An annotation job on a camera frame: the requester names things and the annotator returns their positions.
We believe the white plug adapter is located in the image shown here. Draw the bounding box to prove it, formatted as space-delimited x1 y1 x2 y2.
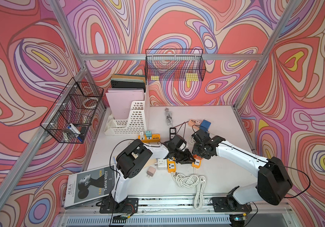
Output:
139 132 145 141

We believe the pink small plug adapter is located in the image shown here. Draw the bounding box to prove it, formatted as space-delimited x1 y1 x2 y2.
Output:
146 166 156 177

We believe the dark books stack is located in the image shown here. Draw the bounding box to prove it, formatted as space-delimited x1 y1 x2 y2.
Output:
111 74 146 92

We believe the white coiled cable right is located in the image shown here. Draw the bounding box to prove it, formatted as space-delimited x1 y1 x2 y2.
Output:
170 172 206 189

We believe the black wire basket left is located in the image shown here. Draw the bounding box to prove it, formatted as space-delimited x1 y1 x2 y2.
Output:
40 78 104 144

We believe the orange power strip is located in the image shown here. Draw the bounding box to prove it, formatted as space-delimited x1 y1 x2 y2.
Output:
192 155 202 169

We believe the grey bundled cable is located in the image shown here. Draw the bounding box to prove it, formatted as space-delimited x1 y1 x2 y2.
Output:
164 107 173 127

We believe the white plastic file organizer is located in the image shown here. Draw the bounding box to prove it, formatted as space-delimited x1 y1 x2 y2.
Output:
104 87 150 136

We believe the black wire basket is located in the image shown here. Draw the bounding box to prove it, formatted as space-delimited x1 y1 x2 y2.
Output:
40 78 104 144
145 47 206 82

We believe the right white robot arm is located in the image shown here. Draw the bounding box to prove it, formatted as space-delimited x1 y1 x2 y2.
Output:
192 130 293 205

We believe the black wire basket back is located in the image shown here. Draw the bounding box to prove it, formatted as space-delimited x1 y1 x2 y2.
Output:
145 47 206 82

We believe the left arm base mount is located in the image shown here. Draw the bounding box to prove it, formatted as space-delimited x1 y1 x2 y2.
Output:
96 197 139 214

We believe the teal plug adapter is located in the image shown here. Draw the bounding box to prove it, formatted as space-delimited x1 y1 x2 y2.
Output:
145 131 152 140

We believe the pink folder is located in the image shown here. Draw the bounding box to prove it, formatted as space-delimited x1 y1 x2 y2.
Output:
106 88 144 120

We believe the yellow power strip with adapters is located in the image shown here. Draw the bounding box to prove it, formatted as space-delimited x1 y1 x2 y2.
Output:
138 134 161 143

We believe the white cube socket adapter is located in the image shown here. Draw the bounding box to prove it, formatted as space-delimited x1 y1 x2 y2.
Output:
157 159 168 170

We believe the black power strip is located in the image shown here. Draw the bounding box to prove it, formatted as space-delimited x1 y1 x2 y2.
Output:
169 127 177 140

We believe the black white magazine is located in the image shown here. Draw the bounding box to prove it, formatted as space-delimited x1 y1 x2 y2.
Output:
64 164 117 209

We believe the pink power strip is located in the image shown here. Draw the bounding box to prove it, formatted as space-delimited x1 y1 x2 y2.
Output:
188 119 202 131

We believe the blue cube socket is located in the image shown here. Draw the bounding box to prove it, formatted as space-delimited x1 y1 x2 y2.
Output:
199 120 211 132

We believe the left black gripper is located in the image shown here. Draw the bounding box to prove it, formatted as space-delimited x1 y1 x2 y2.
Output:
172 148 195 165

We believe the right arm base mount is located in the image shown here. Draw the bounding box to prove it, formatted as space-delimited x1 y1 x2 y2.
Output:
210 197 252 213

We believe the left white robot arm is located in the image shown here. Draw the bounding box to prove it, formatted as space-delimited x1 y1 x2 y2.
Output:
111 135 195 203

